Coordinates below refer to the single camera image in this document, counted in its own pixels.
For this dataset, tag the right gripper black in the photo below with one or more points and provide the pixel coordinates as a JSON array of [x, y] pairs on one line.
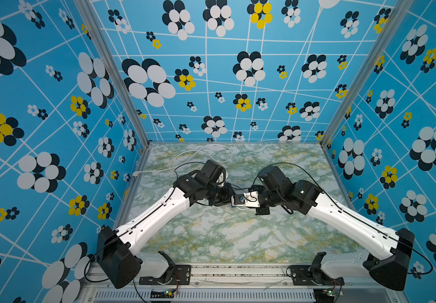
[[259, 211]]

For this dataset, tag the aluminium corner post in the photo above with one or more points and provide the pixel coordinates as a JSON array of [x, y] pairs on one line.
[[90, 20], [398, 14]]

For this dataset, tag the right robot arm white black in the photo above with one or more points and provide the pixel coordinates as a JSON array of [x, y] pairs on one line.
[[386, 253]]

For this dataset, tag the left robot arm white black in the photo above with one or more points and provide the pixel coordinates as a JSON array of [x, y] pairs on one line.
[[119, 252]]

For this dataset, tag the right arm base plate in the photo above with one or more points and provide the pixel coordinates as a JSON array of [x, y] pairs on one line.
[[301, 275]]

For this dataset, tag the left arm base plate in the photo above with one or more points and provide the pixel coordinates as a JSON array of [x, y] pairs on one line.
[[175, 275]]

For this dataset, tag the aluminium front rail frame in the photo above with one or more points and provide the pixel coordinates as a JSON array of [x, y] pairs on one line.
[[237, 282]]

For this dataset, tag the green circuit board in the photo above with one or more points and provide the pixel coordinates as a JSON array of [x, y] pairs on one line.
[[324, 296], [163, 294]]

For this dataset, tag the left green circuit board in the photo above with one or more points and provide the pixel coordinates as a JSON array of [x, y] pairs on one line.
[[163, 294]]

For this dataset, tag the right green circuit board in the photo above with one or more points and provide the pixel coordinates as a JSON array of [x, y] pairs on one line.
[[324, 296]]

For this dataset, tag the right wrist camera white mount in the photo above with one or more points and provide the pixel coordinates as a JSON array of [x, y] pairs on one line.
[[249, 200]]

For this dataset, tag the right aluminium corner post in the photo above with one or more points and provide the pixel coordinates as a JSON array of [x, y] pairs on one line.
[[398, 14]]

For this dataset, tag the left aluminium corner post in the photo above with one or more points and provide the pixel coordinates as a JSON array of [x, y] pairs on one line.
[[90, 20]]

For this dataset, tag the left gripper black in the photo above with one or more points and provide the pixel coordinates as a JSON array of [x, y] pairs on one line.
[[229, 194]]

